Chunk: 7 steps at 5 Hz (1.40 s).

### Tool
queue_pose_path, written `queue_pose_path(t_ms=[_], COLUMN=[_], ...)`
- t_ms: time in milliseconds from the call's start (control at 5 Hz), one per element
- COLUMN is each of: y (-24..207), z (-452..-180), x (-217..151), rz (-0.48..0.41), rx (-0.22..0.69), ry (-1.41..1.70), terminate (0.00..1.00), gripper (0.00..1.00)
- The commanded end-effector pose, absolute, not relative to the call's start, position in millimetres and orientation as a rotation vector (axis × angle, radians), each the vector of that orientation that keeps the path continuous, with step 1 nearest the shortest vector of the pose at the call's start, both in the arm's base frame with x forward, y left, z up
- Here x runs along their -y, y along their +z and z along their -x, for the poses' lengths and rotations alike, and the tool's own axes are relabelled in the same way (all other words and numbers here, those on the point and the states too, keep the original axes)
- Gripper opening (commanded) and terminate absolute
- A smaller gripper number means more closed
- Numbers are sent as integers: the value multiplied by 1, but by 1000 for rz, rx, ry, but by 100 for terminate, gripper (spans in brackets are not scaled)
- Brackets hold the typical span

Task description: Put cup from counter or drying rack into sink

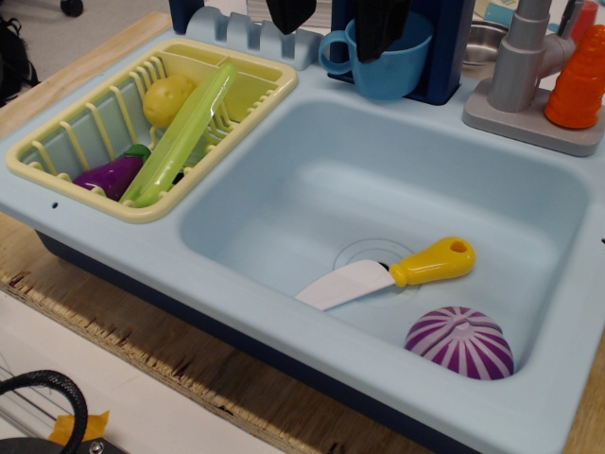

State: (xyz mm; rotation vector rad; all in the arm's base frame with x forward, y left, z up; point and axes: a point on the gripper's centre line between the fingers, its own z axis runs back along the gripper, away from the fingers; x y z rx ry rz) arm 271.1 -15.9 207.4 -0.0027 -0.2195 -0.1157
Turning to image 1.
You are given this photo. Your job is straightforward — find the yellow masking tape piece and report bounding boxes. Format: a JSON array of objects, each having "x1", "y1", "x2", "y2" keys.
[{"x1": 48, "y1": 410, "x2": 111, "y2": 446}]

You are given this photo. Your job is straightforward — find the black braided cable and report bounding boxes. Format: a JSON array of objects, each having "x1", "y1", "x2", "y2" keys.
[{"x1": 0, "y1": 370, "x2": 90, "y2": 448}]

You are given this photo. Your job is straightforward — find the black bag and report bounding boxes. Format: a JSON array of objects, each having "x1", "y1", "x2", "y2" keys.
[{"x1": 1, "y1": 18, "x2": 40, "y2": 107}]

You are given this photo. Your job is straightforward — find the purple striped toy onion half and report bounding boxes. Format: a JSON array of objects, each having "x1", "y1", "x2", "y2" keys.
[{"x1": 405, "y1": 306, "x2": 514, "y2": 380}]

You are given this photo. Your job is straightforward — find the orange toy carrot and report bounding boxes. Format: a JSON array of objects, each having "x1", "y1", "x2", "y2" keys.
[{"x1": 544, "y1": 25, "x2": 604, "y2": 130}]

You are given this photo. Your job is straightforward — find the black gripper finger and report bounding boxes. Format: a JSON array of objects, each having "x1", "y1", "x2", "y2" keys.
[
  {"x1": 355, "y1": 0, "x2": 410, "y2": 62},
  {"x1": 266, "y1": 0, "x2": 316, "y2": 35}
]

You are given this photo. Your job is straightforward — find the yellow plastic drying rack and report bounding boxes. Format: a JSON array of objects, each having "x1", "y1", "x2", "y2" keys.
[{"x1": 5, "y1": 39, "x2": 298, "y2": 223}]

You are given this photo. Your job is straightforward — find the dark blue back panel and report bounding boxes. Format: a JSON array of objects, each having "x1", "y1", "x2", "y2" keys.
[{"x1": 169, "y1": 1, "x2": 475, "y2": 105}]

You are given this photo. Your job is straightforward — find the yellow toy potato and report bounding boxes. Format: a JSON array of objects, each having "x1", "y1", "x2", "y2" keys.
[{"x1": 143, "y1": 75, "x2": 195, "y2": 129}]

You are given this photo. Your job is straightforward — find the light blue toy sink unit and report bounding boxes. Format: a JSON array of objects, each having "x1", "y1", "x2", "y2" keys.
[{"x1": 1, "y1": 31, "x2": 604, "y2": 453}]

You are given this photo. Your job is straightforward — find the grey toy faucet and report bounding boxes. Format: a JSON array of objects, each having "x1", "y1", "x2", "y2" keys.
[{"x1": 462, "y1": 1, "x2": 604, "y2": 157}]

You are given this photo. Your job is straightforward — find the yellow handled toy knife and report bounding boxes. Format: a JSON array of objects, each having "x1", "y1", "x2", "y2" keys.
[{"x1": 295, "y1": 236, "x2": 476, "y2": 311}]

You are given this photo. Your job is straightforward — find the red plastic cup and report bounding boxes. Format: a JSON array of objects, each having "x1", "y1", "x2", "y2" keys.
[{"x1": 571, "y1": 0, "x2": 598, "y2": 44}]

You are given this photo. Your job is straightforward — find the blue plastic toy cup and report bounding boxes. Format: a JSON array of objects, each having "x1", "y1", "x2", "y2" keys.
[{"x1": 319, "y1": 12, "x2": 434, "y2": 100}]

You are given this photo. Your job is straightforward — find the purple toy eggplant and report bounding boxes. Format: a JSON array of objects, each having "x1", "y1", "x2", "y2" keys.
[{"x1": 74, "y1": 144, "x2": 151, "y2": 201}]

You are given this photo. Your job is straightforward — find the stainless steel bowl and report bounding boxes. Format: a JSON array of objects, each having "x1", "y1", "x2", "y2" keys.
[{"x1": 463, "y1": 21, "x2": 509, "y2": 67}]

